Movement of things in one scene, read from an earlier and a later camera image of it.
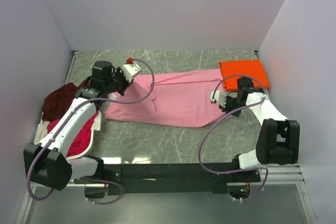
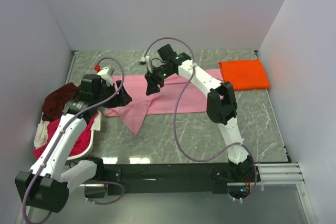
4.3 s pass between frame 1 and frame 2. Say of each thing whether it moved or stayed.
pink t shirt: moved
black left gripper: moved
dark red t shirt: stayed
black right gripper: moved
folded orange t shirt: stayed
